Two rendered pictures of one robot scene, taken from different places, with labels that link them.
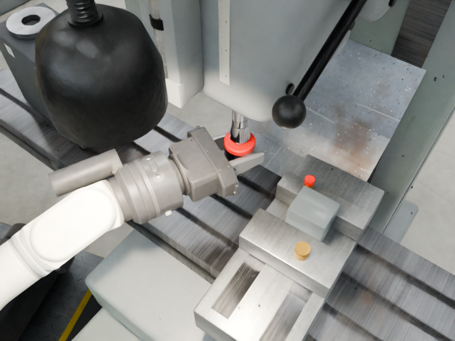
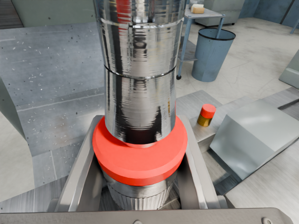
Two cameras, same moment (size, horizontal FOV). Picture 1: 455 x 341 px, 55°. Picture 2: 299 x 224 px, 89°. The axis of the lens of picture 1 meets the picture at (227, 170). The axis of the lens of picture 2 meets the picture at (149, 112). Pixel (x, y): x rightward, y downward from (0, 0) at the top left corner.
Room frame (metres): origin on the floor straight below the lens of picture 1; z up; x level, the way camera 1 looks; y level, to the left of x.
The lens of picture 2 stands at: (0.41, 0.02, 1.22)
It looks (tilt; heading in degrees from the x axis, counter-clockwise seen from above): 43 degrees down; 295
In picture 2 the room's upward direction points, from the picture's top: 2 degrees clockwise
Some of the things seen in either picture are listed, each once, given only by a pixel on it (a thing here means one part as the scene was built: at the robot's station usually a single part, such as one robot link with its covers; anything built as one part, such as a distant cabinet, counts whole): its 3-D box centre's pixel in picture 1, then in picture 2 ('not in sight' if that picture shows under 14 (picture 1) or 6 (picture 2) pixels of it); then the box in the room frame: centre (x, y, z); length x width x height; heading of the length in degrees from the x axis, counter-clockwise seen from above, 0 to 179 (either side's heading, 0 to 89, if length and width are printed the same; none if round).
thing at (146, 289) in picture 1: (234, 245); not in sight; (0.43, -0.02, 0.83); 0.50 x 0.35 x 0.12; 143
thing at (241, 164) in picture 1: (246, 165); (193, 162); (0.40, -0.03, 1.14); 0.06 x 0.02 x 0.03; 118
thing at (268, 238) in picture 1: (291, 252); (290, 191); (0.30, -0.10, 1.06); 0.15 x 0.06 x 0.04; 56
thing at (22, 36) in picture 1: (62, 73); not in sight; (0.69, 0.33, 1.07); 0.22 x 0.12 x 0.20; 48
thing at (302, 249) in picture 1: (302, 251); not in sight; (0.29, -0.11, 1.08); 0.02 x 0.02 x 0.02
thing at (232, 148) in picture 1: (239, 141); (140, 135); (0.43, -0.02, 1.15); 0.05 x 0.05 x 0.01
